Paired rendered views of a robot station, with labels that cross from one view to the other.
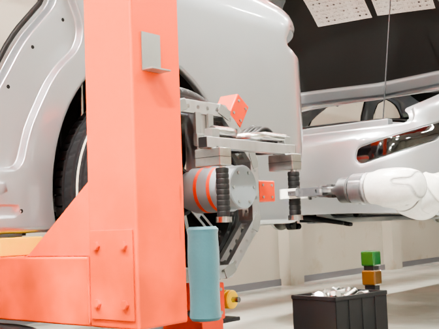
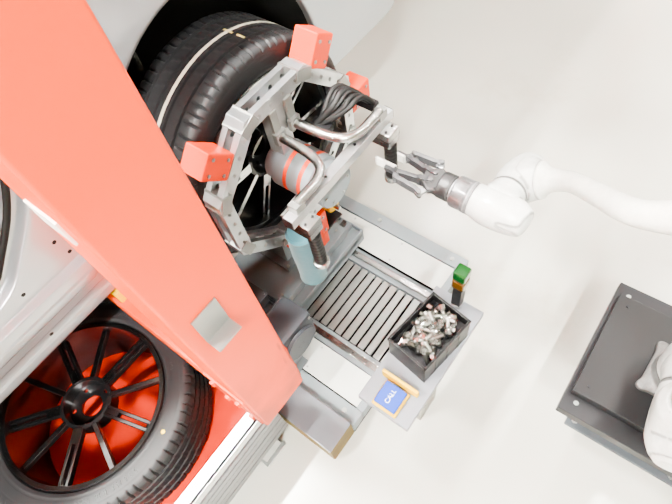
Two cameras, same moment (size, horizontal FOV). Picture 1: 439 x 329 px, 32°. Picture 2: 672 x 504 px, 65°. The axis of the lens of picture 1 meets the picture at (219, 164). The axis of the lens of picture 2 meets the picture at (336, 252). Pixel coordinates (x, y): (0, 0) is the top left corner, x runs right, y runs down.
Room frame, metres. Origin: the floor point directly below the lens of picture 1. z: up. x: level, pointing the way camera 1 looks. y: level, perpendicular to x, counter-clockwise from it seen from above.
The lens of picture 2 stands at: (1.33, -0.17, 1.99)
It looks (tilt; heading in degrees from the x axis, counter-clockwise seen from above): 59 degrees down; 9
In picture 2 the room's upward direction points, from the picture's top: 13 degrees counter-clockwise
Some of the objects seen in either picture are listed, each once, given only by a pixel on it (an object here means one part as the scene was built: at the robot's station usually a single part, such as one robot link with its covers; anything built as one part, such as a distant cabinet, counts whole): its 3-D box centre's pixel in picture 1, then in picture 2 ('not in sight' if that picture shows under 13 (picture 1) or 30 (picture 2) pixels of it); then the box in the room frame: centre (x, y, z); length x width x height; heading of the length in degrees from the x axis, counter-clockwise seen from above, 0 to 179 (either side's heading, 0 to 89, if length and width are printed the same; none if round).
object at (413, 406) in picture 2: not in sight; (422, 354); (1.88, -0.26, 0.44); 0.43 x 0.17 x 0.03; 141
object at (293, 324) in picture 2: not in sight; (260, 319); (2.13, 0.29, 0.26); 0.42 x 0.18 x 0.35; 51
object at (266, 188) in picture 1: (258, 191); (351, 92); (2.58, -0.13, 0.85); 0.09 x 0.08 x 0.07; 141
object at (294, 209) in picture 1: (294, 194); (391, 160); (2.31, -0.22, 0.83); 0.04 x 0.04 x 0.16
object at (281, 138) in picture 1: (247, 129); (335, 108); (2.33, -0.09, 1.03); 0.19 x 0.18 x 0.11; 51
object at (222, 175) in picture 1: (223, 193); (317, 247); (2.05, -0.01, 0.83); 0.04 x 0.04 x 0.16
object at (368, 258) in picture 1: (370, 258); (462, 273); (2.03, -0.39, 0.64); 0.04 x 0.04 x 0.04; 51
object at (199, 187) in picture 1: (216, 188); (307, 172); (2.29, 0.01, 0.85); 0.21 x 0.14 x 0.14; 51
